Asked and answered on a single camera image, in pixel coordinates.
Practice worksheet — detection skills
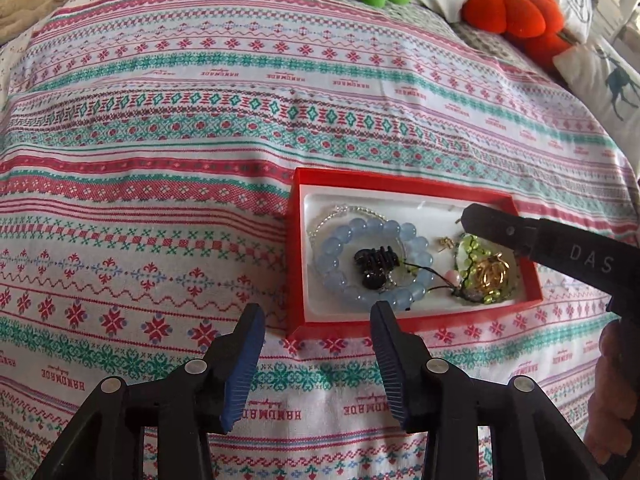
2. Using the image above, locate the person's right hand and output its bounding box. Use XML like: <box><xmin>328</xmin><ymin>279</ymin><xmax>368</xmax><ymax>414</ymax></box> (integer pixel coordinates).
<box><xmin>586</xmin><ymin>317</ymin><xmax>640</xmax><ymax>467</ymax></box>

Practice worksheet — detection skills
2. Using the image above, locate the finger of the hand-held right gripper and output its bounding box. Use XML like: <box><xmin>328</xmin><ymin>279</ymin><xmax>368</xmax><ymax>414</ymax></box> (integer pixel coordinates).
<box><xmin>460</xmin><ymin>203</ymin><xmax>542</xmax><ymax>262</ymax></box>

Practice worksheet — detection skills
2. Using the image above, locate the gold chain ornament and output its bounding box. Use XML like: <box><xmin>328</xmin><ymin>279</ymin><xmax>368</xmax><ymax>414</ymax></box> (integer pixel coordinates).
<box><xmin>470</xmin><ymin>254</ymin><xmax>512</xmax><ymax>297</ymax></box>

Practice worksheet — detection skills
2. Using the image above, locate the black hair claw clip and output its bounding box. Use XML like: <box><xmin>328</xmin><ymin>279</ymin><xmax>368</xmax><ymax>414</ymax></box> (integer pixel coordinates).
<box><xmin>352</xmin><ymin>244</ymin><xmax>404</xmax><ymax>292</ymax></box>

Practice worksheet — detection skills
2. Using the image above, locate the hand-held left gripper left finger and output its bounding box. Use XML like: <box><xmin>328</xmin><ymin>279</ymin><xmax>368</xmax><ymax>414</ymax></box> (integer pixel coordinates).
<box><xmin>30</xmin><ymin>304</ymin><xmax>266</xmax><ymax>480</ymax></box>

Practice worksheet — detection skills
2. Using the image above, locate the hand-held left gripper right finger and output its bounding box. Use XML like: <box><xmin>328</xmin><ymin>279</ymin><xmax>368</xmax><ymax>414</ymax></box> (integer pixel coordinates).
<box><xmin>371</xmin><ymin>301</ymin><xmax>606</xmax><ymax>480</ymax></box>

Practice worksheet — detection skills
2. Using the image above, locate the light green bead bracelet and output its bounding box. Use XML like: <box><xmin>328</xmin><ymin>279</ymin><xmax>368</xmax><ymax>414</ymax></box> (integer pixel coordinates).
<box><xmin>404</xmin><ymin>231</ymin><xmax>517</xmax><ymax>307</ymax></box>

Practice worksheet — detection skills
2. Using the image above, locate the white pearl bracelet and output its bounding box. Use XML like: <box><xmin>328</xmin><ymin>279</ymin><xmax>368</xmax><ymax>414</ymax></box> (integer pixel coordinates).
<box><xmin>306</xmin><ymin>203</ymin><xmax>401</xmax><ymax>241</ymax></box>

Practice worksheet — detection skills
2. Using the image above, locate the stack of books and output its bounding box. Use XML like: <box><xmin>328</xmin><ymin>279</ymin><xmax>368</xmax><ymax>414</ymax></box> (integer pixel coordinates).
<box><xmin>590</xmin><ymin>0</ymin><xmax>628</xmax><ymax>36</ymax></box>

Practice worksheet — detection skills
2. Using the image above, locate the orange pumpkin plush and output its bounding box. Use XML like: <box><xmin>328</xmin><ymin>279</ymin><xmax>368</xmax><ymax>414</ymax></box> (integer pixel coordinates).
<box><xmin>459</xmin><ymin>0</ymin><xmax>574</xmax><ymax>72</ymax></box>

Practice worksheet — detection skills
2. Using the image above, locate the blue bead bracelet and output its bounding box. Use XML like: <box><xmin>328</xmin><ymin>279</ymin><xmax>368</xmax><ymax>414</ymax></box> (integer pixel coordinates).
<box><xmin>313</xmin><ymin>217</ymin><xmax>432</xmax><ymax>312</ymax></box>

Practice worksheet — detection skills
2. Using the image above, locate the patterned knit bedspread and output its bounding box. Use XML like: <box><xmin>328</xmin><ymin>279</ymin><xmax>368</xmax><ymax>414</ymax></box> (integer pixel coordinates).
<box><xmin>0</xmin><ymin>0</ymin><xmax>640</xmax><ymax>480</ymax></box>

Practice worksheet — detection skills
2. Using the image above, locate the red jewelry box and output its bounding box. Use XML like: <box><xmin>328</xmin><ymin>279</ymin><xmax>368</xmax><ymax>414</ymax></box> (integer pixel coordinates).
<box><xmin>284</xmin><ymin>167</ymin><xmax>544</xmax><ymax>339</ymax></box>

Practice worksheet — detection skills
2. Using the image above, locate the white pillow with deer print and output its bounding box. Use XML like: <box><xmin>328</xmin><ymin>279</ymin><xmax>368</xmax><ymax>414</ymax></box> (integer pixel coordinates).
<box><xmin>552</xmin><ymin>35</ymin><xmax>640</xmax><ymax>167</ymax></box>

